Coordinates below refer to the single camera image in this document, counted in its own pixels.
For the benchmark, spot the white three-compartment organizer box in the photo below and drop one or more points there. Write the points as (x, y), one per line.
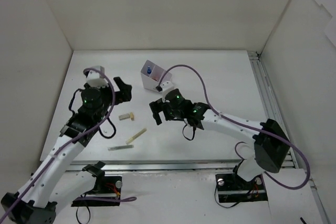
(151, 74)

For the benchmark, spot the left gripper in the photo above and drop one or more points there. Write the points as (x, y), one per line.
(117, 92)

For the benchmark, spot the green highlighter pen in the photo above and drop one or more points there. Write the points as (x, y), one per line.
(122, 147)

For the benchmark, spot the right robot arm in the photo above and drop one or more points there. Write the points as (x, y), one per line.
(267, 139)

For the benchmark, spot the yellow highlighter pen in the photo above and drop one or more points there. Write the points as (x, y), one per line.
(138, 134)

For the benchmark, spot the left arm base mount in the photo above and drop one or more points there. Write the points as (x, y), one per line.
(110, 188)

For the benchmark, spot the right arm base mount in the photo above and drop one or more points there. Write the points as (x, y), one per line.
(231, 190)

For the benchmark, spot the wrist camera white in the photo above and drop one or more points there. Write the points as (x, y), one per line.
(95, 79)
(164, 88)

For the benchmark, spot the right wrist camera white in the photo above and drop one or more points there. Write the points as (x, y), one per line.
(164, 88)

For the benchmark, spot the yellow eraser with sleeve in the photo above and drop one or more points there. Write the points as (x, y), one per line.
(127, 116)

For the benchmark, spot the aluminium frame rail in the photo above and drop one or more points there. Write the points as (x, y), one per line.
(174, 179)

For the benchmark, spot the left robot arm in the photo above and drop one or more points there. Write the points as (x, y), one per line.
(36, 201)

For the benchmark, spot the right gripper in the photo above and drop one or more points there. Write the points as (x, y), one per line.
(160, 110)

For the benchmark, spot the blue-capped clear spray bottle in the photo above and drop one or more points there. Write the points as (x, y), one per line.
(148, 70)

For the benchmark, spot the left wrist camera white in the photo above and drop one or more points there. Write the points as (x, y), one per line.
(95, 79)

